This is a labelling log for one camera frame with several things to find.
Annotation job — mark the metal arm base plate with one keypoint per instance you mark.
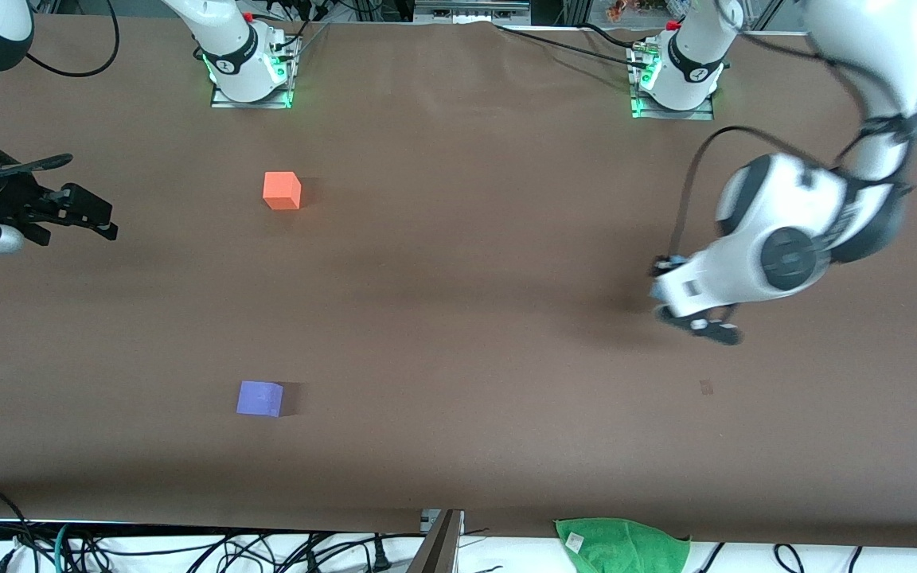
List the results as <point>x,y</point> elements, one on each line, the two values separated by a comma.
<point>224,102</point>
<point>681,115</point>

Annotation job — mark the black power plug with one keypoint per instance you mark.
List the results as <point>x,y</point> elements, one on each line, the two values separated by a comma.
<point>381,557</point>

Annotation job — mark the green cloth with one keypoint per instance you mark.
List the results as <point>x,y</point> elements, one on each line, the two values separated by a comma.
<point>626,549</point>

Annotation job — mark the grey metal bracket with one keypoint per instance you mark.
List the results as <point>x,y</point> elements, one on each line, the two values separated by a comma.
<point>438,549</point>

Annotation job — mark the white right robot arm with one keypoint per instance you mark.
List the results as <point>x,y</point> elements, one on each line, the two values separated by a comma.
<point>220,32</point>

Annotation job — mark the silver metal frame bar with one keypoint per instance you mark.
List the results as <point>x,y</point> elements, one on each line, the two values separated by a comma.
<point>466,12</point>

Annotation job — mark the brown table cover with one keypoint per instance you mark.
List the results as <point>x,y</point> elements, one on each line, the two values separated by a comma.
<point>458,358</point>

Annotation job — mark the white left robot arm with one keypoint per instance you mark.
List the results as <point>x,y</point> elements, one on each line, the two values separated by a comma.
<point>785,207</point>

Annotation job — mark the orange block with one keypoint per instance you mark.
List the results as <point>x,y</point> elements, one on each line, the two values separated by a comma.
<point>281,191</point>

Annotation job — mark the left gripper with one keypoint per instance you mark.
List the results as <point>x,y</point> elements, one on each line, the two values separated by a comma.
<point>654,268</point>

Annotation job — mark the aluminium extrusion post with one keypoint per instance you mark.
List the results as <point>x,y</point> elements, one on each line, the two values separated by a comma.
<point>575,9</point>

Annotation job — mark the purple block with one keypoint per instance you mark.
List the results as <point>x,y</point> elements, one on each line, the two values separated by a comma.
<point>259,398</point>

